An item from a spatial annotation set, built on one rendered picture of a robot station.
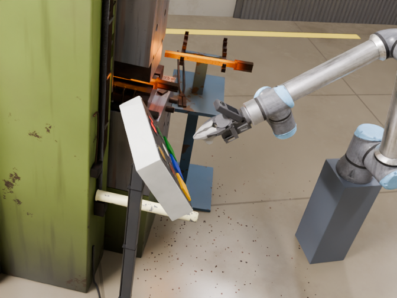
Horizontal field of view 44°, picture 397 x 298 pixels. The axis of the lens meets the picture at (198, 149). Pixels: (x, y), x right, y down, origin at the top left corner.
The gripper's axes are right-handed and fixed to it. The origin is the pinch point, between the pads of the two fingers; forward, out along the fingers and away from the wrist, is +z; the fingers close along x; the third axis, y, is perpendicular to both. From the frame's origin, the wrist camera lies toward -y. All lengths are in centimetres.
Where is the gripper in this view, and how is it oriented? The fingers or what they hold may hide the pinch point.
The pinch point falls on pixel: (195, 135)
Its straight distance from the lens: 179.6
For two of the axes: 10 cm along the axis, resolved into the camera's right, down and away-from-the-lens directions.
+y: 3.5, 6.4, 6.9
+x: -2.7, -6.3, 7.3
